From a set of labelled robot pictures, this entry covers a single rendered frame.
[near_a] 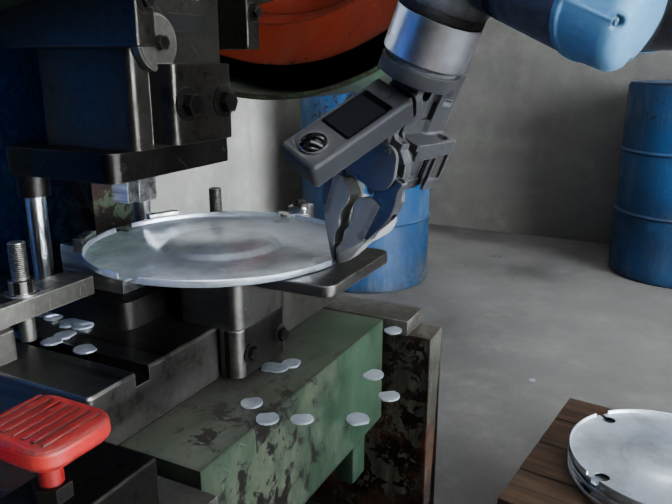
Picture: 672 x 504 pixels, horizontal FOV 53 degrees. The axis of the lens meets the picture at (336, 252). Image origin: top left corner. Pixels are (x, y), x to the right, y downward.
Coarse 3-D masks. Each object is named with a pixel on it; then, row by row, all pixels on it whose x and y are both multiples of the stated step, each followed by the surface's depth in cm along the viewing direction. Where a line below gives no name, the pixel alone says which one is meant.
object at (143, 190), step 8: (120, 184) 76; (128, 184) 76; (136, 184) 77; (144, 184) 77; (152, 184) 79; (112, 192) 77; (120, 192) 77; (128, 192) 76; (136, 192) 77; (144, 192) 78; (152, 192) 79; (120, 200) 77; (128, 200) 77; (136, 200) 77; (144, 200) 78
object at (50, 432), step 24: (24, 408) 44; (48, 408) 44; (72, 408) 44; (96, 408) 44; (0, 432) 42; (24, 432) 42; (48, 432) 41; (72, 432) 42; (96, 432) 42; (0, 456) 41; (24, 456) 40; (48, 456) 40; (72, 456) 41; (48, 480) 43
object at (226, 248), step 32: (160, 224) 84; (192, 224) 84; (224, 224) 84; (256, 224) 84; (288, 224) 84; (320, 224) 84; (96, 256) 71; (128, 256) 71; (160, 256) 71; (192, 256) 69; (224, 256) 69; (256, 256) 70; (288, 256) 71; (320, 256) 71
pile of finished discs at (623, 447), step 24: (576, 432) 112; (600, 432) 112; (624, 432) 112; (648, 432) 112; (576, 456) 105; (600, 456) 105; (624, 456) 105; (648, 456) 104; (576, 480) 104; (600, 480) 101; (624, 480) 99; (648, 480) 99
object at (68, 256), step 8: (128, 224) 85; (64, 248) 76; (72, 248) 75; (64, 256) 76; (72, 256) 76; (80, 256) 75; (64, 264) 76; (72, 264) 76; (80, 264) 75; (80, 272) 76; (88, 272) 75; (96, 280) 75; (104, 280) 74; (112, 280) 74; (96, 288) 75; (104, 288) 74; (112, 288) 74; (120, 288) 73; (128, 288) 74; (136, 288) 75
